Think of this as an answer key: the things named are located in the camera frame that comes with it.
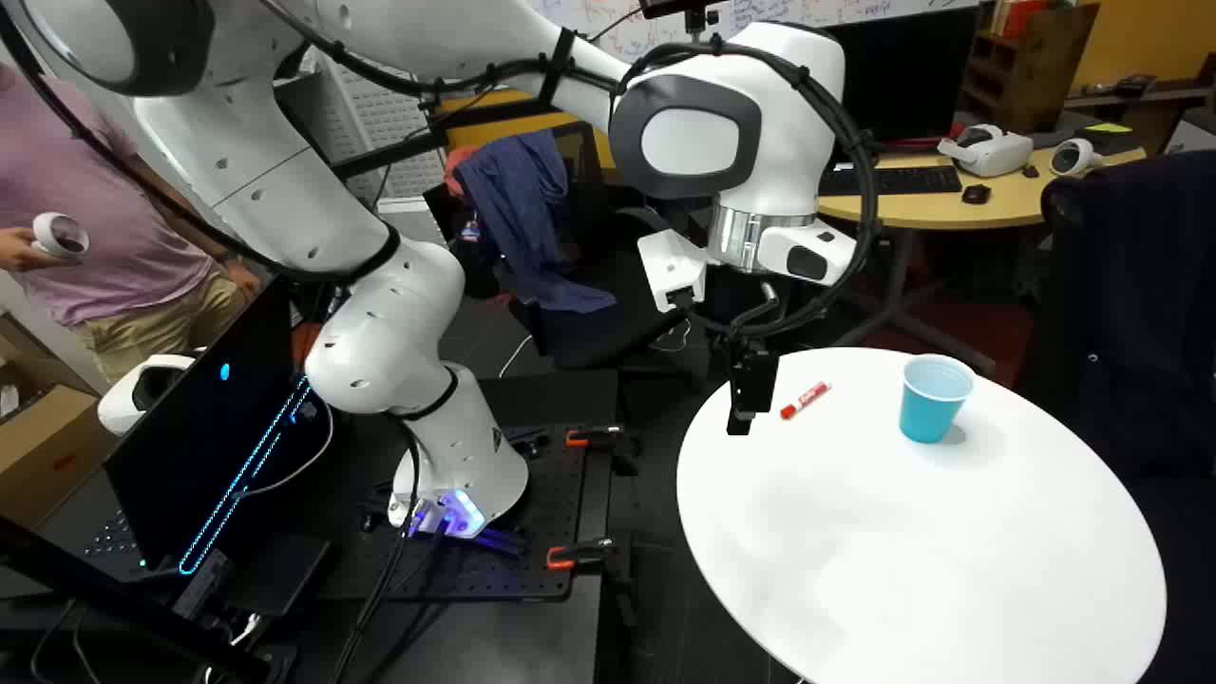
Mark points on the white handheld VR controller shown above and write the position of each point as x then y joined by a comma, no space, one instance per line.
60,236

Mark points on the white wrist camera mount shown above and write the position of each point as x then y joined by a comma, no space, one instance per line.
672,269

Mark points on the person in pink shirt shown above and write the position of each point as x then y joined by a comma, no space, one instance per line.
90,214

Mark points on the black breadboard robot table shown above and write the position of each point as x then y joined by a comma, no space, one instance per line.
508,608

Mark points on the black tripod bar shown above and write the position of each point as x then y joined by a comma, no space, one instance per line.
79,577

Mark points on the white pegboard panel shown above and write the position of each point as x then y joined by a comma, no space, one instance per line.
363,128

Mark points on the white VR headset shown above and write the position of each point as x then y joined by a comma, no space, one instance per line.
135,397
988,154

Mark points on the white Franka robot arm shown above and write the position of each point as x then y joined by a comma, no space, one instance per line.
380,317

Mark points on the orange and black clamp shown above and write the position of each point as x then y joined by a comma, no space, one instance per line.
593,440
572,558

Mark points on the red and white marker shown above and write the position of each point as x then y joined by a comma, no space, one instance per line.
803,399

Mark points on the black laptop with blue lines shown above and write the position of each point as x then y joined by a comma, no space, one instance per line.
203,441

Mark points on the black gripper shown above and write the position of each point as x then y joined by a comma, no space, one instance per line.
740,327

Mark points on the brown wooden shelf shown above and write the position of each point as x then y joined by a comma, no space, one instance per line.
1033,71

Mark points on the brown cardboard box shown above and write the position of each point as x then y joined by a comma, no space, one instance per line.
43,441

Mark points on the black monitor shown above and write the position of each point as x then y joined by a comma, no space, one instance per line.
905,76

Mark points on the blue jacket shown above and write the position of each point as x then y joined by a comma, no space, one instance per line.
525,202

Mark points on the person's hand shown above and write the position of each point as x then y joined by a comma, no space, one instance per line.
8,249

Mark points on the black power brick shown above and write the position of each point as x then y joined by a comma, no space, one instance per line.
278,572

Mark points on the black office chair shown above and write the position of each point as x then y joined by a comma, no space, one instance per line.
1134,289
608,335

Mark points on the blue plastic cup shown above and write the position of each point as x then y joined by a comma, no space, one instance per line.
938,411

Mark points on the black computer mouse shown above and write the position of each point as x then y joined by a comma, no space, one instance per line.
973,197

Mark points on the black keyboard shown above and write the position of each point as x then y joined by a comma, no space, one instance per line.
898,179

